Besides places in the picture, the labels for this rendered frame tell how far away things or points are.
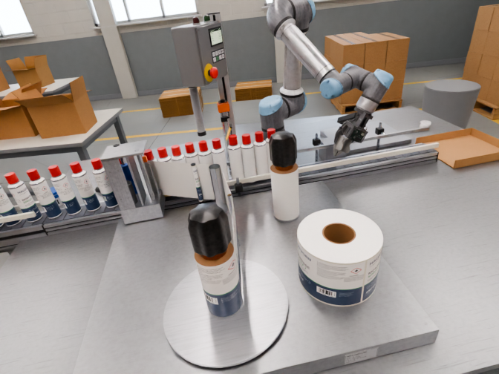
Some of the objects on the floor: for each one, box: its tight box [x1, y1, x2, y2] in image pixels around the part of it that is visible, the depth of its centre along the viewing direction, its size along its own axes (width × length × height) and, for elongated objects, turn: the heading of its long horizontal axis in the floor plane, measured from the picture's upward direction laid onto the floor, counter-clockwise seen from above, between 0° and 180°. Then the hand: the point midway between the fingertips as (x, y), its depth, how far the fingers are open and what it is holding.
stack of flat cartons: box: [158, 87, 204, 118], centre depth 520 cm, size 64×53×31 cm
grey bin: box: [422, 79, 481, 129], centre depth 311 cm, size 46×46×62 cm
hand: (336, 152), depth 132 cm, fingers closed
